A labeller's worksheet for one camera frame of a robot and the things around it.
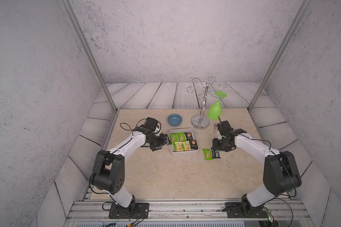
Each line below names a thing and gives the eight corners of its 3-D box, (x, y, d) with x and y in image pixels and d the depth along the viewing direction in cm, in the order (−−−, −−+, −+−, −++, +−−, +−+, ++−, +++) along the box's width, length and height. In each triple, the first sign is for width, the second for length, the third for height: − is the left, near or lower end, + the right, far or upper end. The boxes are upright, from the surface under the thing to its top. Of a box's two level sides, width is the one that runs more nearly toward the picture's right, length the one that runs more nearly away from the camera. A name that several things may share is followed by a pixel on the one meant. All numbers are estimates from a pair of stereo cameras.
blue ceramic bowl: (167, 126, 111) (167, 123, 109) (168, 116, 118) (168, 114, 116) (182, 126, 111) (182, 123, 109) (181, 116, 118) (181, 114, 116)
